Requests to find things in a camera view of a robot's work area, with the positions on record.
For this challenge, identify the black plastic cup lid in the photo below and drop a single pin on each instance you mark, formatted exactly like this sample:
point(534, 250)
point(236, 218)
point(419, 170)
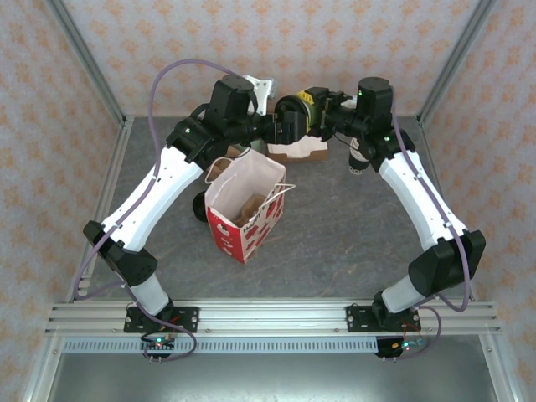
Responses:
point(200, 207)
point(289, 108)

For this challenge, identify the red white paper gift bag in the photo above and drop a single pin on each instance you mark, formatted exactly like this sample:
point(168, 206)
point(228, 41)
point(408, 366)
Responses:
point(226, 238)

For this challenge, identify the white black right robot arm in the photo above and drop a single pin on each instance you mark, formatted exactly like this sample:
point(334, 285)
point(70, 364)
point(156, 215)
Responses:
point(423, 201)

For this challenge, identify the white napkin stack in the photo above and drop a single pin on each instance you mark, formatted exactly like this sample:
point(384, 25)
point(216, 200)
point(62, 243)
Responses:
point(305, 146)

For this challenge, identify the white paper cup stack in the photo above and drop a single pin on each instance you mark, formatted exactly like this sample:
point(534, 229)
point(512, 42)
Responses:
point(358, 161)

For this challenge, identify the small circuit board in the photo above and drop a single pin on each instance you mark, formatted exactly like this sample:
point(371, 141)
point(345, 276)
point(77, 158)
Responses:
point(158, 343)
point(404, 345)

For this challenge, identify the aluminium frame post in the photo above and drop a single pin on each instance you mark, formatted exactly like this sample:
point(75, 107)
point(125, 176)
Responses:
point(456, 60)
point(84, 60)

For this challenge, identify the aluminium side rail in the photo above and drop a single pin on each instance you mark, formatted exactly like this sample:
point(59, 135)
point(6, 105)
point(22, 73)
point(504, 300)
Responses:
point(113, 176)
point(437, 167)

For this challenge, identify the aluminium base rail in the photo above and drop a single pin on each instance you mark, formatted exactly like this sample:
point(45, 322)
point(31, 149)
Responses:
point(272, 318)

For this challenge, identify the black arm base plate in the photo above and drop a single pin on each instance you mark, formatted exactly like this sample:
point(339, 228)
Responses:
point(356, 319)
point(190, 319)

